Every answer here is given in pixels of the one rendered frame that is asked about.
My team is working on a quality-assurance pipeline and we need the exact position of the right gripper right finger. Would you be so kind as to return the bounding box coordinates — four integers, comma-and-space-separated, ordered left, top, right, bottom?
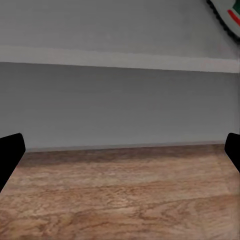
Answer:
224, 133, 240, 172

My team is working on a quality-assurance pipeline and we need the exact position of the gym shoe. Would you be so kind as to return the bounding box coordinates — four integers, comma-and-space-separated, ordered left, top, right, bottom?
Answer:
207, 0, 240, 42

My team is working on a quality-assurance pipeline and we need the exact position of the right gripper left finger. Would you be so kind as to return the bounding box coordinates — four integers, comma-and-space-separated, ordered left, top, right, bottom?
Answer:
0, 133, 26, 192

